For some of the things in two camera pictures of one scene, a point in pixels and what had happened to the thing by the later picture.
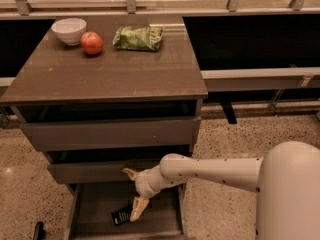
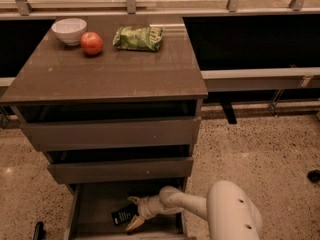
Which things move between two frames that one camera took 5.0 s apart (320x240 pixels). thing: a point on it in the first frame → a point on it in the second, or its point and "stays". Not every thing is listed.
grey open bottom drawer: [90, 207] stays
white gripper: [144, 183] → [145, 206]
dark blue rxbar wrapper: [122, 216] stays
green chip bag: [146, 38] stays
